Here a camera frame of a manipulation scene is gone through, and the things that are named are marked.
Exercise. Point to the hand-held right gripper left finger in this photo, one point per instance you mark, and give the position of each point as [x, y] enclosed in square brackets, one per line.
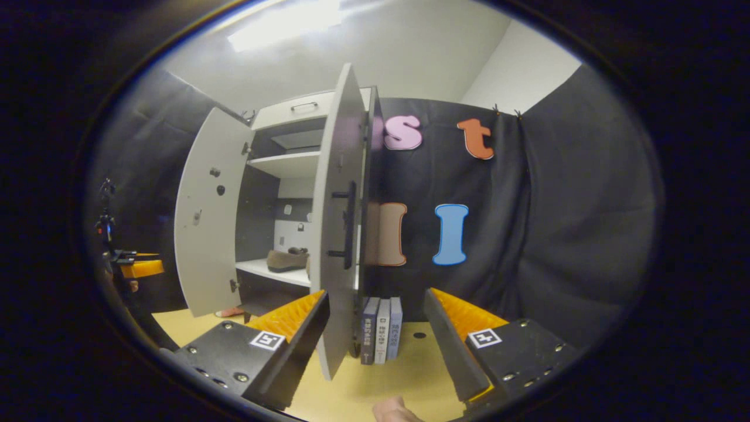
[304, 346]

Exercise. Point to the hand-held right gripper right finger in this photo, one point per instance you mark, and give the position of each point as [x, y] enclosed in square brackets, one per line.
[451, 346]

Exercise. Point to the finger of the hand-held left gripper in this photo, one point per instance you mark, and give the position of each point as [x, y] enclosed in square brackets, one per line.
[143, 268]

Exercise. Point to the brown fuzzy shoe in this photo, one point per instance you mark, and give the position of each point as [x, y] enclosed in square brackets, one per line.
[284, 262]
[299, 251]

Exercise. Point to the white and grey shoe cabinet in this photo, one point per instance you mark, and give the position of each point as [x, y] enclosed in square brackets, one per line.
[261, 205]

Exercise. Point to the white cabinet drawer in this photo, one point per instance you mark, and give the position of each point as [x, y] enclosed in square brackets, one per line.
[293, 111]

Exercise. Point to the light blue book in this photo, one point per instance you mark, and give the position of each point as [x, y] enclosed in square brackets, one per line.
[395, 328]

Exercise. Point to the navy book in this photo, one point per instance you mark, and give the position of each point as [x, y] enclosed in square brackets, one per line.
[370, 331]

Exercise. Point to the white book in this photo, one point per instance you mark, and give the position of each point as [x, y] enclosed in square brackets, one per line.
[382, 331]

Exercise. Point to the black backdrop cloth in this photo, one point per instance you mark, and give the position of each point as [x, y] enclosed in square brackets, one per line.
[556, 205]

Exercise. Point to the ceiling light panel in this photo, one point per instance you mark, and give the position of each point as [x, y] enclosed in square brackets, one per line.
[281, 26]

